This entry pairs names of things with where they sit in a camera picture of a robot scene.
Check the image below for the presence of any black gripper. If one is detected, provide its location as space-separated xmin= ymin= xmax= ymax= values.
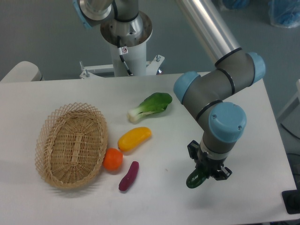
xmin=187 ymin=140 xmax=232 ymax=180

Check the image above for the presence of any dark green cucumber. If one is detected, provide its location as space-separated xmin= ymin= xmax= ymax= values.
xmin=186 ymin=167 xmax=209 ymax=188

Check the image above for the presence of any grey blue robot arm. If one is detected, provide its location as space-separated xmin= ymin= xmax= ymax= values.
xmin=73 ymin=0 xmax=265 ymax=188

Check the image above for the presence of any green bok choy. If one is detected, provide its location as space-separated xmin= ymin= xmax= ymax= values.
xmin=127 ymin=92 xmax=173 ymax=123

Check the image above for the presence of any purple sweet potato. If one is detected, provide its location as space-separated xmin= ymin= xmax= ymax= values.
xmin=119 ymin=161 xmax=139 ymax=192

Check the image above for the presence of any yellow mango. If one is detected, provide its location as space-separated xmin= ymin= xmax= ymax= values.
xmin=118 ymin=127 xmax=152 ymax=152

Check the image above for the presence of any black device at edge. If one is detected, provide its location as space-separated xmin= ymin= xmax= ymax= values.
xmin=282 ymin=190 xmax=300 ymax=214

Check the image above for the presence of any orange fruit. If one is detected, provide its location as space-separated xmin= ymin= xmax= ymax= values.
xmin=103 ymin=148 xmax=123 ymax=171

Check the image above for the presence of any woven wicker basket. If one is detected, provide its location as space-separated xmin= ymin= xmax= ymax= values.
xmin=35 ymin=103 xmax=108 ymax=189

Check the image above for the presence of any blue plastic bag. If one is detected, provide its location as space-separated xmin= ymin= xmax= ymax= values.
xmin=268 ymin=0 xmax=300 ymax=29

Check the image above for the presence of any white chair back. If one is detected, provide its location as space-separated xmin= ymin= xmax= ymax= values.
xmin=0 ymin=61 xmax=45 ymax=83

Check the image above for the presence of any white side table frame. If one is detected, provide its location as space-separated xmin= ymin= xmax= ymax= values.
xmin=276 ymin=80 xmax=300 ymax=122

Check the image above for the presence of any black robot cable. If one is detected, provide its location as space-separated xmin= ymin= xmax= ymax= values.
xmin=116 ymin=35 xmax=134 ymax=76

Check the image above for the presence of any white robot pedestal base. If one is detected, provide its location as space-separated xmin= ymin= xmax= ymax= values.
xmin=80 ymin=11 xmax=165 ymax=79

